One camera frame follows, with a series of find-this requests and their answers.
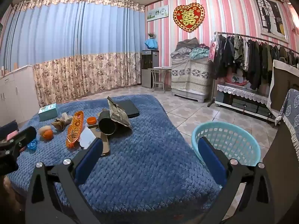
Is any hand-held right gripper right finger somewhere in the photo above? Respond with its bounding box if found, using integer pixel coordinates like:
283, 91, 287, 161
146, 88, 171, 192
197, 136, 276, 224

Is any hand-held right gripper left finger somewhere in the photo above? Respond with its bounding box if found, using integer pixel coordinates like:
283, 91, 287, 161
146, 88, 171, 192
24, 137, 104, 224

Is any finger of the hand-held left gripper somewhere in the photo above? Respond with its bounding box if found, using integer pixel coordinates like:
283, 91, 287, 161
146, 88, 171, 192
0, 126, 37, 153

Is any white paper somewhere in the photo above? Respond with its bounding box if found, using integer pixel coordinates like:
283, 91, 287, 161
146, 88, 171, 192
79, 126, 97, 150

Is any light blue plastic basket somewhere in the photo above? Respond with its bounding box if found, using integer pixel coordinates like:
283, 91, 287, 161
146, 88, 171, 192
192, 121, 261, 167

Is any orange snack packet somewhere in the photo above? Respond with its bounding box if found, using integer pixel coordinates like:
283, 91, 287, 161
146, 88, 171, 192
65, 111, 84, 148

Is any black ribbed paper cup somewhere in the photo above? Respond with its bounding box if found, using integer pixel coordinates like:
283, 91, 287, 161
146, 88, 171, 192
98, 111, 118, 136

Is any camouflage bag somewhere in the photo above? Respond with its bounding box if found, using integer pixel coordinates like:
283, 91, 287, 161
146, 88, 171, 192
107, 96, 133, 130

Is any brown phone case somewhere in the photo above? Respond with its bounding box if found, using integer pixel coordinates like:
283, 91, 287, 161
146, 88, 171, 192
87, 124, 111, 156

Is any teal tissue box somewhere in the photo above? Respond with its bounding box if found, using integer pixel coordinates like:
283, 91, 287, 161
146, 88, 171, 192
38, 103, 58, 122

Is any white cabinet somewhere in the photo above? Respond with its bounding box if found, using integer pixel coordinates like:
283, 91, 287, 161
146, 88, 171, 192
0, 65, 40, 126

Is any blue knitted blanket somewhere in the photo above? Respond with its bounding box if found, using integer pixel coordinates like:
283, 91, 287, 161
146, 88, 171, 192
6, 94, 225, 224

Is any low glass cabinet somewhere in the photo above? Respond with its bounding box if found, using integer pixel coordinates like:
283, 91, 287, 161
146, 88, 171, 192
215, 91, 278, 123

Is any black notebook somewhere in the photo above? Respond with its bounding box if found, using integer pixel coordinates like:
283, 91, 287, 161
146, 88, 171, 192
118, 100, 140, 119

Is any brown sofa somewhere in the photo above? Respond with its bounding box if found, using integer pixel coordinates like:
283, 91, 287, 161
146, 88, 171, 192
263, 117, 299, 215

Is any white lace cloth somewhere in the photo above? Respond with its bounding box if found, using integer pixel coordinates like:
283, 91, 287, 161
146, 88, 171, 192
217, 84, 269, 104

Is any red printed cushion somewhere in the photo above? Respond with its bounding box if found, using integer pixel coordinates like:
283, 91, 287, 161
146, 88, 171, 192
225, 73, 249, 85

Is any storage box with patterned cover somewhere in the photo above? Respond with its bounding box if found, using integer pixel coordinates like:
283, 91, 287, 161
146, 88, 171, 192
170, 56, 212, 103

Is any blue patterned fringed cover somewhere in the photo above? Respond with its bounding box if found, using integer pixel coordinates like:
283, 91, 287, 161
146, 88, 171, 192
275, 89, 299, 161

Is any brown armchair with white cover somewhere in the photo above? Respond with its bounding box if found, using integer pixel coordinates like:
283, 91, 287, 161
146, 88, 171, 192
267, 59, 299, 111

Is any small metal table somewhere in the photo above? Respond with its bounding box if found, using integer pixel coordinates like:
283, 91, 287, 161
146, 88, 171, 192
148, 67, 172, 92

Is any blue and floral curtain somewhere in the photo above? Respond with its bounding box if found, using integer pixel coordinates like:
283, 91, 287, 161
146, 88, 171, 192
0, 0, 146, 108

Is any grey water dispenser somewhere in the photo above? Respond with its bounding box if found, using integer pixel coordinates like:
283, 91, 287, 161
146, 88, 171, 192
141, 49, 160, 88

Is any row of hanging clothes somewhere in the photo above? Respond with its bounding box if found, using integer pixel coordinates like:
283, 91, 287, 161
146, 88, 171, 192
211, 34, 299, 90

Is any pink hanging bag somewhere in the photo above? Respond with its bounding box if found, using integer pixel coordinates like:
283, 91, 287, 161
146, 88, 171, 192
209, 35, 219, 62

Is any pile of folded clothes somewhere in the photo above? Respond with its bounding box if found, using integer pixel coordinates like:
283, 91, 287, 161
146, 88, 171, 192
170, 37, 210, 60

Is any blue cloth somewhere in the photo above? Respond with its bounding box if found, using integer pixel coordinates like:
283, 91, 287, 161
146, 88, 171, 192
144, 38, 158, 50

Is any metal clothes rack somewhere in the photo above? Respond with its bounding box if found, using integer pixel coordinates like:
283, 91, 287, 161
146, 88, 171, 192
208, 31, 299, 108

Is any red heart wall decoration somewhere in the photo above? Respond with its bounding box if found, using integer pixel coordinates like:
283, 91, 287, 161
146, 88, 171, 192
173, 3, 205, 32

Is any wall poster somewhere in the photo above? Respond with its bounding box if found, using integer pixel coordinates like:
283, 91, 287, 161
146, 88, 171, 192
255, 0, 289, 43

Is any landscape wall picture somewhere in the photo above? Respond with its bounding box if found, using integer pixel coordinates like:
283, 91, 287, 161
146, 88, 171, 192
146, 5, 169, 22

